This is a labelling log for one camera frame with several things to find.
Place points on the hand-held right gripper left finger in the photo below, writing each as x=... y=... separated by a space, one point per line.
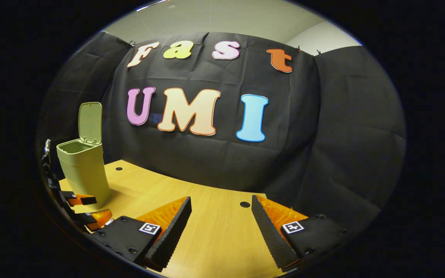
x=174 y=229

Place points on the wooden desktop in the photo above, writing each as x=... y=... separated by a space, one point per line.
x=214 y=231

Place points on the ceiling light panel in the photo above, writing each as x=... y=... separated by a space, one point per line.
x=151 y=5

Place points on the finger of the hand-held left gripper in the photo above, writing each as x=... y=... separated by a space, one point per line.
x=85 y=219
x=87 y=200

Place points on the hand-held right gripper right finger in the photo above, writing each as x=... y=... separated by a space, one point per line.
x=269 y=231

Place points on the green desktop garbage bin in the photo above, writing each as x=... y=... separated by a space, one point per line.
x=83 y=170

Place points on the black backdrop cloth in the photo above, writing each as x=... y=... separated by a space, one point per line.
x=303 y=135

